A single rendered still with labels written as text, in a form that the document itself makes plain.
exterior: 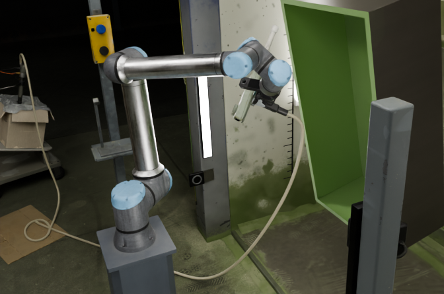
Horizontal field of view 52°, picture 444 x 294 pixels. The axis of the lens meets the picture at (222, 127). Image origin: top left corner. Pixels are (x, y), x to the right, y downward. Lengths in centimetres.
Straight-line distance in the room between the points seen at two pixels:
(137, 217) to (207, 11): 122
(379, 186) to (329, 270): 214
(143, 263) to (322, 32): 141
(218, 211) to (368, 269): 225
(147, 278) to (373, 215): 147
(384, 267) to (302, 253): 214
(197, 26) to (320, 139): 93
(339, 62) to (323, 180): 69
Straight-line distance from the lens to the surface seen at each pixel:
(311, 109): 249
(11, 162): 448
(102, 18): 265
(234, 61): 157
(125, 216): 205
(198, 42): 265
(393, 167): 80
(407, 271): 302
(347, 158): 278
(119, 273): 211
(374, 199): 84
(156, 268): 215
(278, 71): 169
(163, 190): 219
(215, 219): 313
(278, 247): 308
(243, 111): 196
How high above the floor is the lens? 190
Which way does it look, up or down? 22 degrees down
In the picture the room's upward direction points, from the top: 3 degrees counter-clockwise
